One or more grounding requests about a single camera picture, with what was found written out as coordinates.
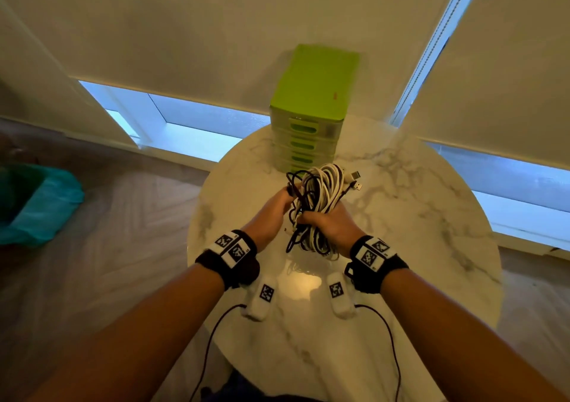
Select person's dark shorts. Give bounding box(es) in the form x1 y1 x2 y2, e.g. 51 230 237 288
199 368 323 402

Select narrow beige roller blind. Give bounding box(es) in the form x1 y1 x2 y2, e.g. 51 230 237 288
0 0 140 149

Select black wristband with marker tags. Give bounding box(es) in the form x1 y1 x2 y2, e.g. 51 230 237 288
195 229 261 291
344 235 409 295

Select person's right hand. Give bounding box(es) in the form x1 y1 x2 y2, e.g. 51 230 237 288
297 200 358 258

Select wide beige roller blind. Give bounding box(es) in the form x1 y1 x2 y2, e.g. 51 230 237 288
0 0 465 123

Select thin black camera cable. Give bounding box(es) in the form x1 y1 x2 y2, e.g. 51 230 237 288
189 303 248 402
354 304 402 402

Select person's left forearm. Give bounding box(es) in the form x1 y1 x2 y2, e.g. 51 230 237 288
27 264 225 402

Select person's right forearm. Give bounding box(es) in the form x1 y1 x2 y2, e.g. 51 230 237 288
381 268 568 402

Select green plastic drawer unit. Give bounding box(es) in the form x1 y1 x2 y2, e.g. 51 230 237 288
269 44 361 175

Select blind bead chain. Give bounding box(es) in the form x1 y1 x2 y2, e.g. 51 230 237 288
391 0 487 126

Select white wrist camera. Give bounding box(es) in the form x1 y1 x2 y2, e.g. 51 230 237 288
325 271 357 320
241 274 279 322

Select window pane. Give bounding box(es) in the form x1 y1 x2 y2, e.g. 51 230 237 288
427 141 570 252
79 80 272 163

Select white cable bundle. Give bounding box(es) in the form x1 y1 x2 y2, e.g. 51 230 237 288
287 163 363 261

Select person's left hand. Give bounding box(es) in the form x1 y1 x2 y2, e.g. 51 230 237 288
242 185 297 254

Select teal plastic bag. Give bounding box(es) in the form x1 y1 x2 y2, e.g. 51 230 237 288
0 163 85 247

